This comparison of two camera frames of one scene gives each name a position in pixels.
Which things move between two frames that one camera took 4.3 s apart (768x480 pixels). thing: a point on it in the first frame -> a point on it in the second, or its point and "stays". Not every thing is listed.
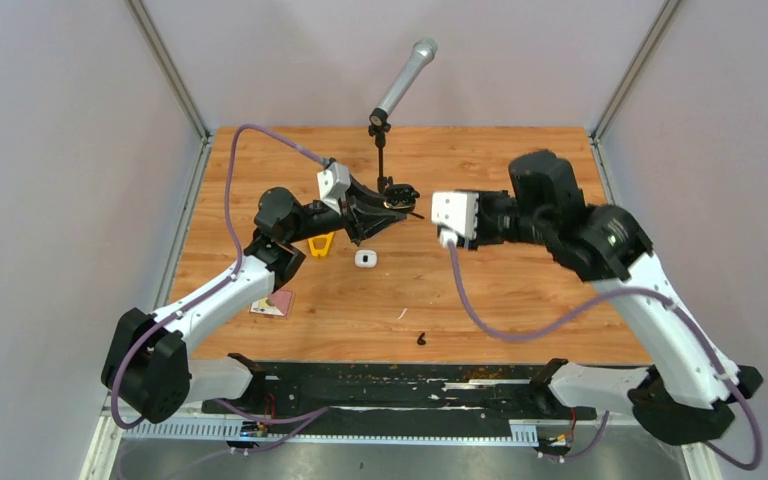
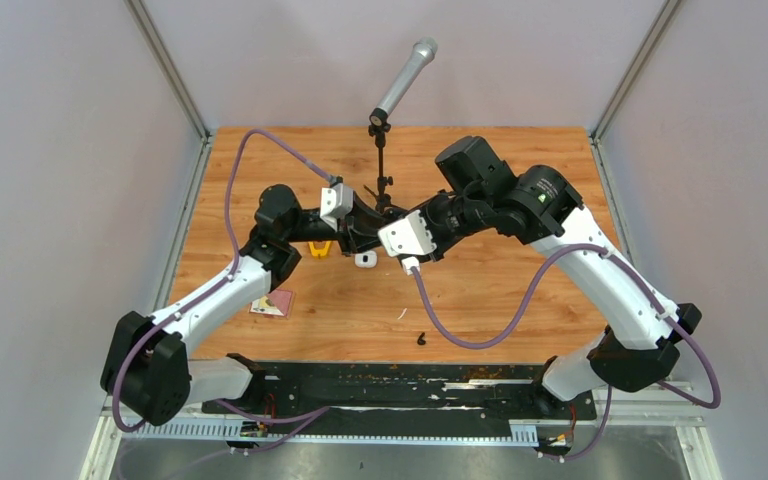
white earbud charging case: [365, 258] stays
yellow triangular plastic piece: [320, 244] stays
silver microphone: [422, 51] stays
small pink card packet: [277, 305] stays
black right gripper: [483, 196] -> [442, 244]
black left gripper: [361, 208] -> [358, 230]
